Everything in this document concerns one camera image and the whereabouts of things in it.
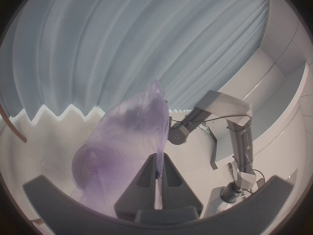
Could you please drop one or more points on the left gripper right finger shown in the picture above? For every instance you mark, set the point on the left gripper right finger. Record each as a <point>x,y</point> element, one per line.
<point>178,194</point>

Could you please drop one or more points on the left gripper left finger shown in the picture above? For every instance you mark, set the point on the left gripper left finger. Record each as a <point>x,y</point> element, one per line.
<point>137,194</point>

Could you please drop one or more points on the purple plastic bag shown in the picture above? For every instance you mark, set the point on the purple plastic bag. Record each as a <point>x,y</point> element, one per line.
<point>127,131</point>

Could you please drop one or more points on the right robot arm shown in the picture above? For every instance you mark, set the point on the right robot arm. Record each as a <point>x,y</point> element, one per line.
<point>220,101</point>

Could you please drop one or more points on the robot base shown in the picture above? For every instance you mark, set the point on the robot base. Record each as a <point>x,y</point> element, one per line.
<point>215,199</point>

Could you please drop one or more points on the white trash bin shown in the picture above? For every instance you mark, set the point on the white trash bin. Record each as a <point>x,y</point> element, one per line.
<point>78,165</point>

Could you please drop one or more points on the white cushioned wooden chair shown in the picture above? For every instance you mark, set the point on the white cushioned wooden chair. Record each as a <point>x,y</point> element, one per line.
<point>14,131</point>

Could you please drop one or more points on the blue-green curtain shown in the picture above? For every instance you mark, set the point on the blue-green curtain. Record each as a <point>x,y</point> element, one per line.
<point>122,45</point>

